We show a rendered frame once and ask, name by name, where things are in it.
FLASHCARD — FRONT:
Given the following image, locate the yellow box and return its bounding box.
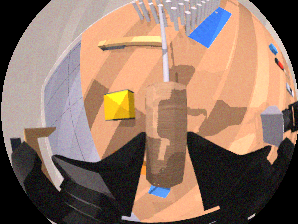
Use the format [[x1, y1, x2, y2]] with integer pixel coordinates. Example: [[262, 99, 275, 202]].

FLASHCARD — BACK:
[[104, 89, 136, 121]]

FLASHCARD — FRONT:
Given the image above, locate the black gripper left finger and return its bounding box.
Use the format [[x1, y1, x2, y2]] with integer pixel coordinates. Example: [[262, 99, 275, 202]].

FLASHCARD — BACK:
[[51, 132, 146, 217]]

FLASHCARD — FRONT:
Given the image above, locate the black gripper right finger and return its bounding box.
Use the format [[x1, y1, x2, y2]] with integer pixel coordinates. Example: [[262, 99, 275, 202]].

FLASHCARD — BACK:
[[186, 131, 273, 212]]

